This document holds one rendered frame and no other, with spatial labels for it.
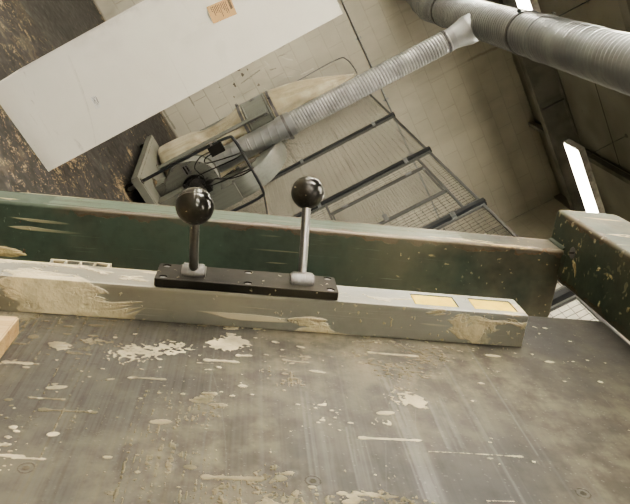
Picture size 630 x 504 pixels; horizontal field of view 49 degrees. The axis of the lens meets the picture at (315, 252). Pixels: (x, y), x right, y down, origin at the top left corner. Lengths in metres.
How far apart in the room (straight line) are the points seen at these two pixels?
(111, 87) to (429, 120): 5.67
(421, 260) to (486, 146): 8.66
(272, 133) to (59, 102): 2.29
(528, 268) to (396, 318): 0.35
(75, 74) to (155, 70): 0.46
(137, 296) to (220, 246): 0.25
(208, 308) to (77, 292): 0.14
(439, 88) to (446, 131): 0.59
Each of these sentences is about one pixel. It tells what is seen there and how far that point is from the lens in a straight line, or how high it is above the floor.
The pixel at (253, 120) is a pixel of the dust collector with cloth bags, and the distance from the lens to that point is 6.35.
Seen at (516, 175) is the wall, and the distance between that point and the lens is 9.95.
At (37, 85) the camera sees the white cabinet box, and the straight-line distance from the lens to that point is 4.46.
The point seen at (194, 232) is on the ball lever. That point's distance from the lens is 0.71.
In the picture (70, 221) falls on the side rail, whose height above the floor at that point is 1.22.
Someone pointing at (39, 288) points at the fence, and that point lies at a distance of 0.78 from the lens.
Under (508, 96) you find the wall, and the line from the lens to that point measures 9.59.
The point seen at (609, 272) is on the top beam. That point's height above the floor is 1.83.
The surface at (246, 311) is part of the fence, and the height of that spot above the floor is 1.42.
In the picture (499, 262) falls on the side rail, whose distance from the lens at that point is 1.05.
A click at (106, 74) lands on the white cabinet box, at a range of 4.37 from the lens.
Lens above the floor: 1.57
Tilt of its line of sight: 4 degrees down
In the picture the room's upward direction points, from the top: 63 degrees clockwise
